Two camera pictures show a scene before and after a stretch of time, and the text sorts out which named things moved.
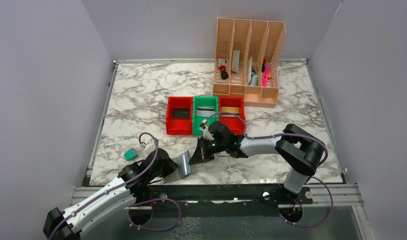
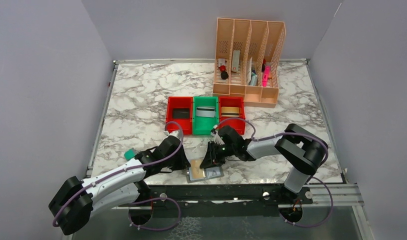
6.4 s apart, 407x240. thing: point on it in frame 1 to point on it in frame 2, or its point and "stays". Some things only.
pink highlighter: x=266 y=73 stays
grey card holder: x=184 y=168 to x=210 y=172
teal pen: x=253 y=78 stays
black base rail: x=220 y=201 stays
